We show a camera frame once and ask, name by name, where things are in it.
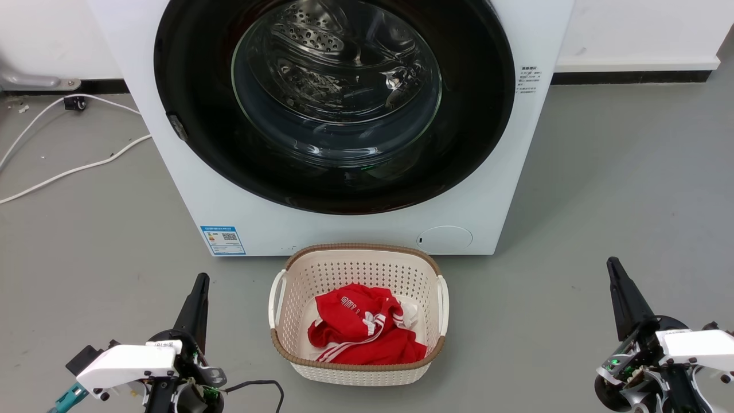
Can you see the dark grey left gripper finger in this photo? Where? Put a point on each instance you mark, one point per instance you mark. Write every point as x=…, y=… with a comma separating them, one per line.
x=195, y=312

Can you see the blue energy label sticker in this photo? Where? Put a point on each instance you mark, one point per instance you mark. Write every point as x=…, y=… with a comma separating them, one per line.
x=223, y=240

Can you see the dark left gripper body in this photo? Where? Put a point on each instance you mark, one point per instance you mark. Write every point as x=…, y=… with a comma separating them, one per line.
x=192, y=373

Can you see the red garment with white stripes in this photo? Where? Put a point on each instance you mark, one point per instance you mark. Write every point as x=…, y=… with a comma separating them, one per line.
x=361, y=332

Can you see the round black glass washer door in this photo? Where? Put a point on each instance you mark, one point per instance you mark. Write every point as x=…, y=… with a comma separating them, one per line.
x=189, y=74

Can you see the round white filter cover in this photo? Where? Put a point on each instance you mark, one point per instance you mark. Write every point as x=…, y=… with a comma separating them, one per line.
x=444, y=238

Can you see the small text sticker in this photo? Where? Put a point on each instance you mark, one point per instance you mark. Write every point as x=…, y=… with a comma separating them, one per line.
x=528, y=80

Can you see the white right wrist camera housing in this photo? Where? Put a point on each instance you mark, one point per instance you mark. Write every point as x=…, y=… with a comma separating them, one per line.
x=699, y=347

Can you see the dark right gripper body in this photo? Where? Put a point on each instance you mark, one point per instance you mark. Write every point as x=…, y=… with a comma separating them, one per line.
x=642, y=373

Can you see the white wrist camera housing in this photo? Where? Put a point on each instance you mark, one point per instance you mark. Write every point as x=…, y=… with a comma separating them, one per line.
x=699, y=347
x=129, y=364

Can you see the cream perforated laundry basket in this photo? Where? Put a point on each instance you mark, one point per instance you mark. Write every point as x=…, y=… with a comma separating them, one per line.
x=355, y=267

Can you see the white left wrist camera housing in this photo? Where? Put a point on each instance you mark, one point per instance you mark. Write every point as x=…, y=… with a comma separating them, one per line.
x=129, y=364

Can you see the white front-load washing machine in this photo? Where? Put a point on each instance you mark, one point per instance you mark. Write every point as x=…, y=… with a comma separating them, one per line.
x=516, y=172

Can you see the steel washer drum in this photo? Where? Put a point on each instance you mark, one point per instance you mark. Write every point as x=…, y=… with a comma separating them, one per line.
x=327, y=51

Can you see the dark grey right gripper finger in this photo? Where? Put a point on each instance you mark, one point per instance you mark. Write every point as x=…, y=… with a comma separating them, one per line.
x=628, y=301

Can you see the teal connector piece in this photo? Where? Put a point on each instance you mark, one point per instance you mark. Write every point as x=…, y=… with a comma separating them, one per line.
x=67, y=400

